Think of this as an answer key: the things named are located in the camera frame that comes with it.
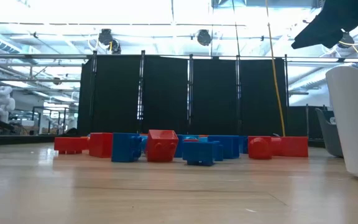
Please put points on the black folding room divider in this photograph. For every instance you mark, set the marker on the black folding room divider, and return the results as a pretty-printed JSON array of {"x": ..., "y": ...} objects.
[{"x": 166, "y": 93}]

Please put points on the white plastic tray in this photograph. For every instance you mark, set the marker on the white plastic tray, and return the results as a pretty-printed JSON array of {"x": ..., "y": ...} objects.
[{"x": 356, "y": 124}]

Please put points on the small blue building block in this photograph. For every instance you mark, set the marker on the small blue building block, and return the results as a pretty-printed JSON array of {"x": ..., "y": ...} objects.
[
  {"x": 198, "y": 152},
  {"x": 125, "y": 147},
  {"x": 243, "y": 144},
  {"x": 218, "y": 151}
]

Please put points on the teal plastic tray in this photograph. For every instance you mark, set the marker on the teal plastic tray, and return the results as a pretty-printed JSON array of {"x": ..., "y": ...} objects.
[{"x": 326, "y": 137}]

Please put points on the large red building block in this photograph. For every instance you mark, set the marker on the large red building block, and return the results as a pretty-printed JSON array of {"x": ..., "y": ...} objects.
[{"x": 291, "y": 146}]

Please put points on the white robot figure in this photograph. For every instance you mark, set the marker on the white robot figure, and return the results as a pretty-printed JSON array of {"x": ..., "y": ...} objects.
[{"x": 2, "y": 104}]

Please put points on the medium red building block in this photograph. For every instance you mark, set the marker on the medium red building block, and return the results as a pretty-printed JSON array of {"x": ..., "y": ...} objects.
[
  {"x": 100, "y": 144},
  {"x": 259, "y": 148}
]

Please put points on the grey metal railing pipe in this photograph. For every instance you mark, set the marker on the grey metal railing pipe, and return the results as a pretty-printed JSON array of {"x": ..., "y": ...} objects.
[{"x": 42, "y": 56}]

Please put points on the small red building block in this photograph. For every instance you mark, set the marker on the small red building block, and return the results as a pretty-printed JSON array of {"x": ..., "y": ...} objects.
[
  {"x": 191, "y": 140},
  {"x": 70, "y": 144},
  {"x": 162, "y": 146}
]

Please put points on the black perforated computer case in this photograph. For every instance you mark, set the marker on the black perforated computer case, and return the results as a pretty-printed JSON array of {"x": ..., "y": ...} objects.
[{"x": 297, "y": 123}]

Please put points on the medium blue building block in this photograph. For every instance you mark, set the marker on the medium blue building block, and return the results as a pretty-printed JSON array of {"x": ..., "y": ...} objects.
[
  {"x": 179, "y": 146},
  {"x": 230, "y": 146}
]

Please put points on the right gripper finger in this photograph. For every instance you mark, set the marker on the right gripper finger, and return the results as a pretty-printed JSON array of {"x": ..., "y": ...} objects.
[
  {"x": 333, "y": 39},
  {"x": 311, "y": 34}
]

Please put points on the small orange building block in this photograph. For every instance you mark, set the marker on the small orange building block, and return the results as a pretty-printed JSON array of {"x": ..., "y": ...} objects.
[{"x": 203, "y": 136}]

